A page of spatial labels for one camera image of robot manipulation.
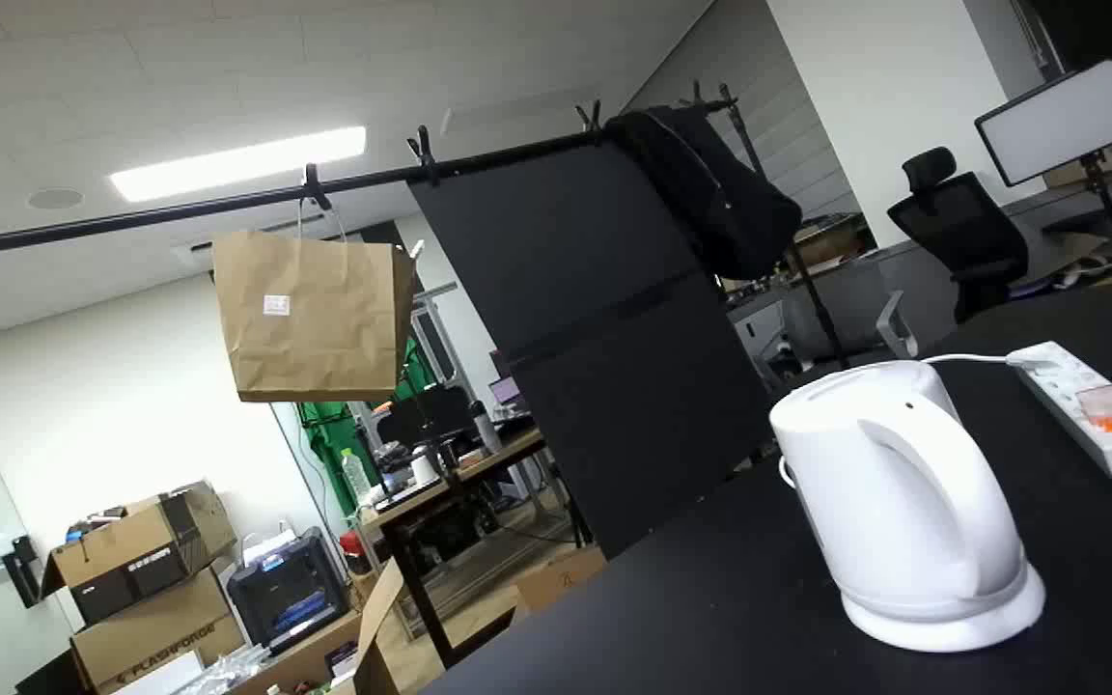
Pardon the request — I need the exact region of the black stand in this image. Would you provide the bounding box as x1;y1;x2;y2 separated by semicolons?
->
680;82;851;370

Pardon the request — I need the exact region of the light panel on stand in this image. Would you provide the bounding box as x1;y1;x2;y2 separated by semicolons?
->
974;59;1112;281

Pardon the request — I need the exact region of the black 3d printer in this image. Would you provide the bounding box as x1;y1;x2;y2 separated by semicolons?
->
227;554;350;654

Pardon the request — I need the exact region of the black backdrop pole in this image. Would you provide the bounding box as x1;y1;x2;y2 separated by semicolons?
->
0;126;615;264

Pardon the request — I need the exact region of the black office chair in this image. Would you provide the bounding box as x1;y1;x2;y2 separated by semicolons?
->
886;147;1030;325

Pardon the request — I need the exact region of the stack of cardboard boxes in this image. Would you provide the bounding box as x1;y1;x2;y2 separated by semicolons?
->
40;480;246;695

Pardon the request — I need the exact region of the plastic bottle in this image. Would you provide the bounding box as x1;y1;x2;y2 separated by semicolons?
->
342;448;373;504

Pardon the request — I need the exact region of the black bag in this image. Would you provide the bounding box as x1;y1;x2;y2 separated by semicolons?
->
604;104;803;282

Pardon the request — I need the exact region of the wooden desk with black legs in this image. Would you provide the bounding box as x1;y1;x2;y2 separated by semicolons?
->
359;426;594;669

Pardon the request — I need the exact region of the black backdrop board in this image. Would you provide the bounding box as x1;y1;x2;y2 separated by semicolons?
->
407;141;775;560

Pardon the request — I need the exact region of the white electric kettle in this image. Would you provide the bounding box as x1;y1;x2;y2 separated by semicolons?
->
768;360;1047;654

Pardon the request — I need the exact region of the white power strip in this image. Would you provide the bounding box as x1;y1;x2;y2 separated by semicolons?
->
1011;341;1112;495

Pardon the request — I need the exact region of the open cardboard box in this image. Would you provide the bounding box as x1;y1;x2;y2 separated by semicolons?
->
228;557;406;695

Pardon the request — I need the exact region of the brown paper bag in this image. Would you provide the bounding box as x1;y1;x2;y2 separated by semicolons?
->
211;230;417;403

